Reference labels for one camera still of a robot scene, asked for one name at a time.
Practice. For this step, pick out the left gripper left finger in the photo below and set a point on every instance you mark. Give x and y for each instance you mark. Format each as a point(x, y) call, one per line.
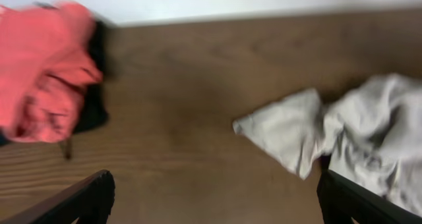
point(87, 201)

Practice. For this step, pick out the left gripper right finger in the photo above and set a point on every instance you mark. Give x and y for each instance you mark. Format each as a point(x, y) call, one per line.
point(343, 202)

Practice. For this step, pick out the beige t-shirt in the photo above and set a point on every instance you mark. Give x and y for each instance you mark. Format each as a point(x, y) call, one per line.
point(372, 136)

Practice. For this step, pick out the black folded garment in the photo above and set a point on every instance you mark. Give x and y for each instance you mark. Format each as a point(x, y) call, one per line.
point(94, 114)

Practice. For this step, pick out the red printed t-shirt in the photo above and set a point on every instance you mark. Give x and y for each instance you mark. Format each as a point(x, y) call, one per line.
point(45, 70)

